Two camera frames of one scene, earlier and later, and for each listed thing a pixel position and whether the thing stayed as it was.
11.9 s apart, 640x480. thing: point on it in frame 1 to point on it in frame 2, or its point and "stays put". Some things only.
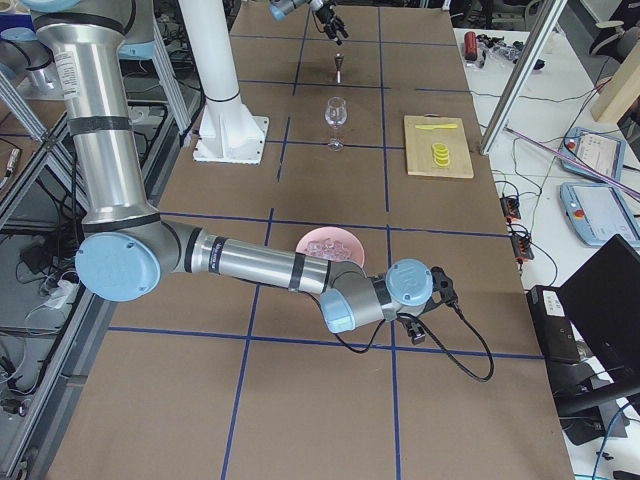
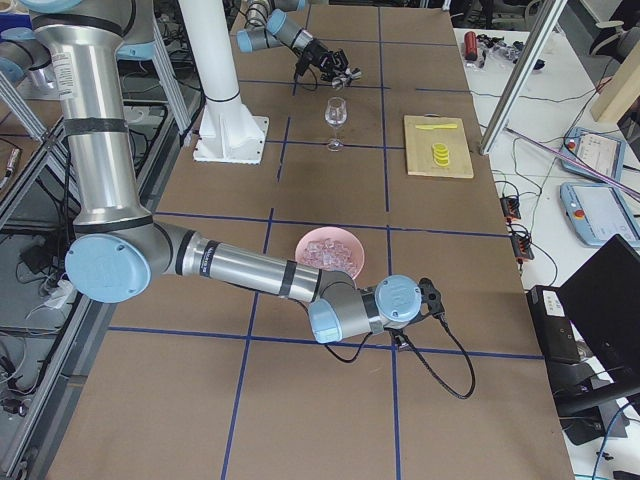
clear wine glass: x=336 y=112 stays put
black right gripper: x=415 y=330 to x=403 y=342
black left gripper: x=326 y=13 to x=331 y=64
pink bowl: x=331 y=243 stays put
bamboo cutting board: x=419 y=143 stays put
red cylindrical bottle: x=470 y=46 stays put
